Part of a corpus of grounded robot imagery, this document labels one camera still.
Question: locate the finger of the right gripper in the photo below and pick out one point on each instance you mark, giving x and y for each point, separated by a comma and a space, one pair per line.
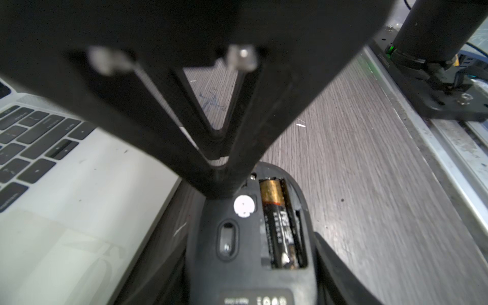
120, 65
302, 46

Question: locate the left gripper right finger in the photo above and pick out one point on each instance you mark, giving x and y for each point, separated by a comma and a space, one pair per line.
336, 282

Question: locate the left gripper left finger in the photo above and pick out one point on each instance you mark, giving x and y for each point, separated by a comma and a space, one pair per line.
158, 274

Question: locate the black wireless mouse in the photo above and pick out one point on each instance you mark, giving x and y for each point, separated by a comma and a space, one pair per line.
228, 260

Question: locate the silver laptop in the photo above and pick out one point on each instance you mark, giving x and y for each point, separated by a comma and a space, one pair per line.
77, 204

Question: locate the AA battery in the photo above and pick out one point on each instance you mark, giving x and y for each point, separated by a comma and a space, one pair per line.
279, 232

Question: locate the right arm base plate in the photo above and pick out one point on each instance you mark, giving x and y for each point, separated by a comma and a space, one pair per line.
435, 92

